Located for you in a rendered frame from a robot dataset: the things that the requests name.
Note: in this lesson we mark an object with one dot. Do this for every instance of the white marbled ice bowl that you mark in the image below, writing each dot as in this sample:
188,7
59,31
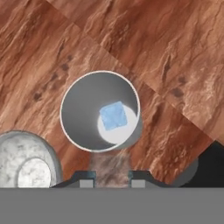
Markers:
20,154

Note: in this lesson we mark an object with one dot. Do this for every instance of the clear glass cup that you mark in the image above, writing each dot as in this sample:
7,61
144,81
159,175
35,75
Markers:
87,102

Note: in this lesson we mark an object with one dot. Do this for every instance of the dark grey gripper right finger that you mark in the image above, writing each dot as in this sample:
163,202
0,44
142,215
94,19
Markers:
140,176

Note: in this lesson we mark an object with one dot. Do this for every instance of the blue ice cube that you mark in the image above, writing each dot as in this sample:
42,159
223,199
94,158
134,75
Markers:
113,115

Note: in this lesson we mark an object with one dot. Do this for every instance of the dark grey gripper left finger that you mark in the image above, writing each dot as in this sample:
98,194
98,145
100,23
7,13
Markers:
85,176

